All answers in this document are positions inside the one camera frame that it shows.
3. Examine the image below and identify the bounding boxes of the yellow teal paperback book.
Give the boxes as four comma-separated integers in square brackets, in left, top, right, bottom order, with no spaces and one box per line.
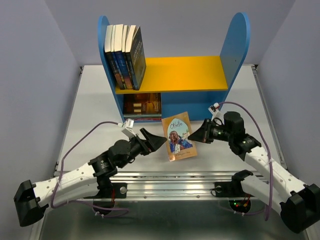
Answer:
[123,114,162,119]

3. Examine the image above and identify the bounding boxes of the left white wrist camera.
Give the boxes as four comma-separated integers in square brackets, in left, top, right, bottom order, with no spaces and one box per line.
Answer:
[117,118,136,139]

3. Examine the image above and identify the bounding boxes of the Nineteen Eighty-Four blue book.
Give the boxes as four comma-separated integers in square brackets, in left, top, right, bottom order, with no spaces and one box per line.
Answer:
[130,26,147,91]

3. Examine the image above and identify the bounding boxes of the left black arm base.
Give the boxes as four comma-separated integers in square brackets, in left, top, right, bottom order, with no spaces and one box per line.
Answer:
[84,182,129,218]

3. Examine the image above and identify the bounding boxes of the aluminium mounting rail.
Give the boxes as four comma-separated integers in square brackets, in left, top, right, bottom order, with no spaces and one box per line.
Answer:
[41,171,305,202]

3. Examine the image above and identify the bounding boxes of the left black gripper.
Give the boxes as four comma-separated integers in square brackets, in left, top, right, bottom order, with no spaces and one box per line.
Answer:
[118,127,167,168]

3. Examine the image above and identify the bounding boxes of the Little Women floral book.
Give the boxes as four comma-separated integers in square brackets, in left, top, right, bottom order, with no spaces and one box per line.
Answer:
[124,117,162,122]

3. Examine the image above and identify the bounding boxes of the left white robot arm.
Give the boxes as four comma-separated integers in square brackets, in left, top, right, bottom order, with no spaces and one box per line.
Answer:
[13,128,167,227]

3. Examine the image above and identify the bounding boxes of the middle upright blue book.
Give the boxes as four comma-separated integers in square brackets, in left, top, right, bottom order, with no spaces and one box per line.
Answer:
[111,24,127,90]

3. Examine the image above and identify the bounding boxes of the upright blue orange book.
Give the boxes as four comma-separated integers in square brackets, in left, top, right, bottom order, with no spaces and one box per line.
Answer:
[121,25,133,90]

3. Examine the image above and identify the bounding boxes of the leftmost upright dark book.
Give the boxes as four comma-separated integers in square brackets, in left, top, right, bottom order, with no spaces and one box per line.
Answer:
[104,25,123,88]

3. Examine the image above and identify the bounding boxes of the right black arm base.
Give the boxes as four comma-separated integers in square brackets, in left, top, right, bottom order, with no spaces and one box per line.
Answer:
[210,170,264,217]

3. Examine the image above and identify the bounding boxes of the orange Othello book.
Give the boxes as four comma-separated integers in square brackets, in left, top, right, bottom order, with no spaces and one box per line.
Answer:
[161,111,198,162]

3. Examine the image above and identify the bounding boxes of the Three Days to See book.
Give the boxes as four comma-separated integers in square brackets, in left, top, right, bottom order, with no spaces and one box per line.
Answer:
[125,25,137,90]

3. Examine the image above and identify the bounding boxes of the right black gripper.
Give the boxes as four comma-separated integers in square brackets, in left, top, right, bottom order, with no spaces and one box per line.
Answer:
[187,118,233,144]

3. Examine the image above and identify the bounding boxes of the blue and yellow bookshelf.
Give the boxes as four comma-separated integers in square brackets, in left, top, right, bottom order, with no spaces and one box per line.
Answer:
[97,12,251,121]

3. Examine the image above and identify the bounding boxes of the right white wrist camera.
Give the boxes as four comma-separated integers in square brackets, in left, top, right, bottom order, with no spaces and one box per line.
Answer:
[208,102,221,121]

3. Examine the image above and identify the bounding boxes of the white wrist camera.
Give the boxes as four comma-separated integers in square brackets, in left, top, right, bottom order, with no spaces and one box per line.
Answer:
[117,118,136,139]
[208,102,221,121]

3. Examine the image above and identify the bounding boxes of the dark door cover book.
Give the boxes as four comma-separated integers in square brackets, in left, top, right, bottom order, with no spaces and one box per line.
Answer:
[123,93,162,115]

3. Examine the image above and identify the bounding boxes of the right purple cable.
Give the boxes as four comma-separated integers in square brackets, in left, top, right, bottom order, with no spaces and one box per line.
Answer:
[217,101,274,221]

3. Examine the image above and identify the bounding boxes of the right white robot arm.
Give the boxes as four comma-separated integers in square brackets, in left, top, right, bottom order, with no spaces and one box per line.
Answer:
[188,111,320,234]

